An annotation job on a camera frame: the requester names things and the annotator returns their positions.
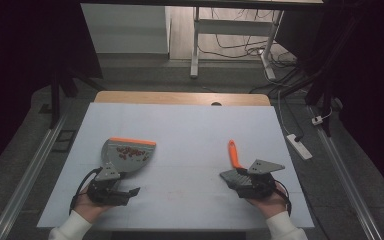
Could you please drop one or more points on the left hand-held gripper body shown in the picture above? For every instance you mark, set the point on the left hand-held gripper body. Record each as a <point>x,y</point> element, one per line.
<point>108,193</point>

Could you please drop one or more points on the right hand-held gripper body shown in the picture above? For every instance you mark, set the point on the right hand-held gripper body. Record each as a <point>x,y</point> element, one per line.
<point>260,185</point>

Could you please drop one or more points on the grey dustpan with orange edge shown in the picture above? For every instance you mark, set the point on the grey dustpan with orange edge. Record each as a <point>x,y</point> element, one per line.
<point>133,165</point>

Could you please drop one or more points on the pile of red beans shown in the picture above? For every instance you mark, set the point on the pile of red beans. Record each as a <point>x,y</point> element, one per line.
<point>131,153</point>

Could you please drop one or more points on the person's right hand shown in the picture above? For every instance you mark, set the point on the person's right hand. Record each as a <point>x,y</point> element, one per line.
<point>271,205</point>

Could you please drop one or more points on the person's left hand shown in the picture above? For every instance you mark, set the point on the person's left hand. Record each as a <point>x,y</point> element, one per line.
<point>88,208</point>

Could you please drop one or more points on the white power strip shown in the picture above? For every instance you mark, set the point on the white power strip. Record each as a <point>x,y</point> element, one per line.
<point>299,146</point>

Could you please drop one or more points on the white table mat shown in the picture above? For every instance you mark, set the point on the white table mat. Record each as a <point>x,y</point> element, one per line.
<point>186,126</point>

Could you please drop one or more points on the black table grommet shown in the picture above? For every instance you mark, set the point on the black table grommet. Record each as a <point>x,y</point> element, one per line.
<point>216,104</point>

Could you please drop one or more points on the small white plug adapter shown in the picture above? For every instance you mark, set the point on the small white plug adapter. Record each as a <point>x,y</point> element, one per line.
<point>317,120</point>

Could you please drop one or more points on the black metal stand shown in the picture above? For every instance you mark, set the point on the black metal stand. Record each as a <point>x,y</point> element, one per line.
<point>326,83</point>
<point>55,100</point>

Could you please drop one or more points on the black curtain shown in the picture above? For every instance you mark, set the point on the black curtain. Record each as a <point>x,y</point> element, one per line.
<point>30,50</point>
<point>373,83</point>

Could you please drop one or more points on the white cabinet panel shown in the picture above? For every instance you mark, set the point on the white cabinet panel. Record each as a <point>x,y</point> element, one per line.
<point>126,30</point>

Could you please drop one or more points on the black floor bracket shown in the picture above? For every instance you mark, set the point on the black floor bracket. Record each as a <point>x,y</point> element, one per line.
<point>64,140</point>

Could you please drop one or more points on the aluminium floor rail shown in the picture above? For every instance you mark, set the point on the aluminium floor rail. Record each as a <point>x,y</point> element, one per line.
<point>350,183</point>
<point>30,170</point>

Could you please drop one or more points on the white metal desk frame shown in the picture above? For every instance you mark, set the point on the white metal desk frame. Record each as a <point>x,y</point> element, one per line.
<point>233,27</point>

